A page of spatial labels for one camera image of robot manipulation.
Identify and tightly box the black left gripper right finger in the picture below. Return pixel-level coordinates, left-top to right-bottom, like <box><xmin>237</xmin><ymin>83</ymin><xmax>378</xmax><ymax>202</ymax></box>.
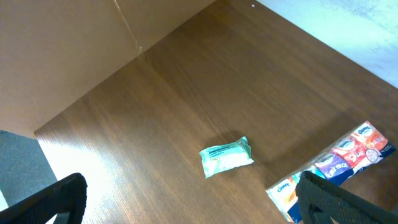
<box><xmin>296</xmin><ymin>171</ymin><xmax>397</xmax><ymax>224</ymax></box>

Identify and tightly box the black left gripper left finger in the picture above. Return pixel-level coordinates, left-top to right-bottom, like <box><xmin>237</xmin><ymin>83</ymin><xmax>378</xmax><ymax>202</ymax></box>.
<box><xmin>1</xmin><ymin>173</ymin><xmax>87</xmax><ymax>224</ymax></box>

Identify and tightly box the green wet wipes pack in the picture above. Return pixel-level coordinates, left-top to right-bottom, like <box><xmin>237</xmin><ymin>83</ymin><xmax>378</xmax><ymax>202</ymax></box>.
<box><xmin>200</xmin><ymin>136</ymin><xmax>254</xmax><ymax>179</ymax></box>

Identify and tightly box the Kleenex tissue multipack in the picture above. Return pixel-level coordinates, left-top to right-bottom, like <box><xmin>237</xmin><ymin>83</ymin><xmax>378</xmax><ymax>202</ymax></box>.
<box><xmin>266</xmin><ymin>121</ymin><xmax>397</xmax><ymax>223</ymax></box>

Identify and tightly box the beige cardboard panel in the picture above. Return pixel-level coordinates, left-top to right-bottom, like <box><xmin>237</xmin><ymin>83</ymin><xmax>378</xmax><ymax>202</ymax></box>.
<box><xmin>1</xmin><ymin>0</ymin><xmax>212</xmax><ymax>138</ymax></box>

